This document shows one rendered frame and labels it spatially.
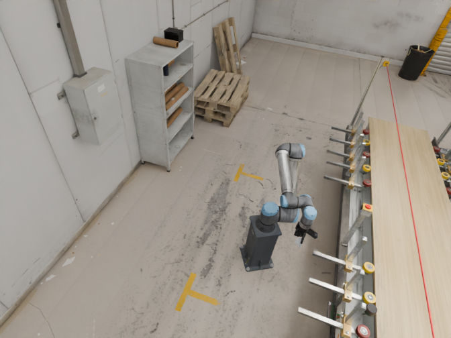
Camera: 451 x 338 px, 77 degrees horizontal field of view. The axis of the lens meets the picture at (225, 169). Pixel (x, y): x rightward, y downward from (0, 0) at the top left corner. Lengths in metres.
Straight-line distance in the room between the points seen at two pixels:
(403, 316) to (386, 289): 0.19
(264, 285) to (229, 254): 0.50
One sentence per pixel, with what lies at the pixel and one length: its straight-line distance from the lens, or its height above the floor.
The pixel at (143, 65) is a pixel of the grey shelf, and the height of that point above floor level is 1.52.
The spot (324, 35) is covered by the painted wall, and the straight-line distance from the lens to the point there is 9.30.
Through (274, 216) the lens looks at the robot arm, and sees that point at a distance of 2.64.
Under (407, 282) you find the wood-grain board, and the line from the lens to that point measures 2.64.
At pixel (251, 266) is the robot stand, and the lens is 3.24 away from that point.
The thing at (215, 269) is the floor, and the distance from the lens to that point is 3.21.
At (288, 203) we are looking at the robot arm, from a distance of 2.16.
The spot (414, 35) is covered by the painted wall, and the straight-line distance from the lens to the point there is 9.50.
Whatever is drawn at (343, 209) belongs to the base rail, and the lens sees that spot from 3.12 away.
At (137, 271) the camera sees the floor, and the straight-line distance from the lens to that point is 3.26.
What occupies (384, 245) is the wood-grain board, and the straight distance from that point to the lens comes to 2.75.
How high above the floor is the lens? 2.84
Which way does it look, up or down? 43 degrees down
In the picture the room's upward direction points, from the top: 6 degrees clockwise
